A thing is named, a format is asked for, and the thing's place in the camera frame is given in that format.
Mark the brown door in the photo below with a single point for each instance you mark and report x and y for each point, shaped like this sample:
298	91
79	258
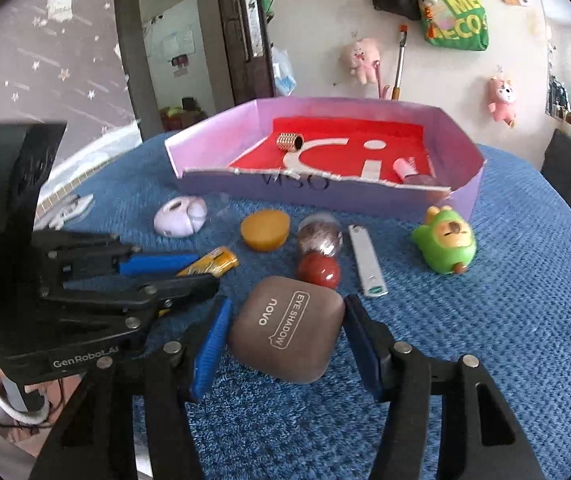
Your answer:
245	30

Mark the white earbud case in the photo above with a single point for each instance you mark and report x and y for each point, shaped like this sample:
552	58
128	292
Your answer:
180	216

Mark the purple cardboard box red bottom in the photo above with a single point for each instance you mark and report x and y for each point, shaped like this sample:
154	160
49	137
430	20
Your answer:
345	150

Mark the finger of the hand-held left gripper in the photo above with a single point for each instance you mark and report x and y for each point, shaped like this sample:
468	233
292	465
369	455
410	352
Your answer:
158	263
185	287

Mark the red ball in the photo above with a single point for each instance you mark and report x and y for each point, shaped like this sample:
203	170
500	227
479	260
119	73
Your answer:
318	270

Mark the clear plastic cup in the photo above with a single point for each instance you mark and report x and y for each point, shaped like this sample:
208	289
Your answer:
220	204

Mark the yellow lighter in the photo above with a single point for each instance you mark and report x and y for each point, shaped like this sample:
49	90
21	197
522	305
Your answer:
213	262

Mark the green toy figure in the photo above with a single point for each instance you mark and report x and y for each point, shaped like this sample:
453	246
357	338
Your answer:
445	247

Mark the orange-tipped paint brush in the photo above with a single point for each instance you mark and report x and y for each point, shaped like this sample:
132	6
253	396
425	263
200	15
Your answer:
400	62

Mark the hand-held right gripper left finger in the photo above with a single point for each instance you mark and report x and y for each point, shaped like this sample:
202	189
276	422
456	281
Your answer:
210	355

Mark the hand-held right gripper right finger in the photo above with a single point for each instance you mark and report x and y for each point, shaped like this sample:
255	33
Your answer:
360	345

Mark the pink wall hook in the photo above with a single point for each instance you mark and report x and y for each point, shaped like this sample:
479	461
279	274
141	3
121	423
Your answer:
380	80

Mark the silver nail clipper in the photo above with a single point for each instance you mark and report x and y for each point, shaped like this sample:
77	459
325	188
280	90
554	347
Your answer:
368	260

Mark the green tote bag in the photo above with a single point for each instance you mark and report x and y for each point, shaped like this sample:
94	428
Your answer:
458	15

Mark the pink plush toy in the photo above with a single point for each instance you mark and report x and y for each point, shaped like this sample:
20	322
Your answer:
503	100
360	57

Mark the pink nail polish bottle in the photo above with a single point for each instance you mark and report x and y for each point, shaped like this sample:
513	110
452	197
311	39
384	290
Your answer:
413	170

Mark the blue white plastic bag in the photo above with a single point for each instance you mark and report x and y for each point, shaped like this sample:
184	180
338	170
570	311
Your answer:
283	72

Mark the gold studded cylinder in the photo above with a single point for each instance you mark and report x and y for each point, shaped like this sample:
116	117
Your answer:
289	141

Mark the glitter jar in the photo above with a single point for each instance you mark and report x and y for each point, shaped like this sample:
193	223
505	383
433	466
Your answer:
319	237

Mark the brown eyeshadow case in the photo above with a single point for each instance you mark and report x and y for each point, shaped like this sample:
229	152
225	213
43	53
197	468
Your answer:
285	335

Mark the white plastic object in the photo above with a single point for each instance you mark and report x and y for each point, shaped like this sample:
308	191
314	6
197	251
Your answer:
63	210

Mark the orange round sponge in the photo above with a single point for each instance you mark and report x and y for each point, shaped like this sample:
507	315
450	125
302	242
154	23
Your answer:
264	230

